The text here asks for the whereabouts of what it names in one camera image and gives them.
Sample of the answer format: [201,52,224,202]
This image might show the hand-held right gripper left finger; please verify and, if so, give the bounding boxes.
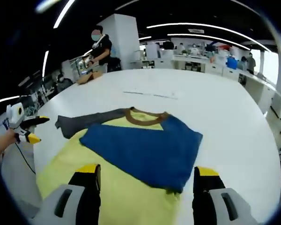
[30,163,102,225]

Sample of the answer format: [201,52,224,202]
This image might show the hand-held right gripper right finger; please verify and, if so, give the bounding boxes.
[192,165,260,225]

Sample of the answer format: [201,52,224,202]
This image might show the yellow blue grey garment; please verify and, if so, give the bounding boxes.
[36,106,203,225]

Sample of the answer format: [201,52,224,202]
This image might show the person's left hand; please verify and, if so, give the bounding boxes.
[5,128,19,145]

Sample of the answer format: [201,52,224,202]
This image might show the long ceiling light strip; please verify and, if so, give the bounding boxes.
[42,50,50,78]
[167,33,251,51]
[0,95,21,105]
[146,22,270,52]
[53,0,77,29]

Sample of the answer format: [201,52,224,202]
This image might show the grey mesh chair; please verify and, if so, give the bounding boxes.
[1,140,44,218]

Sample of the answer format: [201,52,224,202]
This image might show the brown cardboard box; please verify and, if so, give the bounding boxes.
[76,71,104,85]

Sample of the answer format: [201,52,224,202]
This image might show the white lab counter cabinets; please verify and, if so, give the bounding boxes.
[131,52,281,113]

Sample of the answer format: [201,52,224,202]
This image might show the blue container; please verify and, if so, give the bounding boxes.
[226,57,238,69]

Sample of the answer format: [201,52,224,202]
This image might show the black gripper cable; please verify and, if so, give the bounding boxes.
[15,142,37,175]

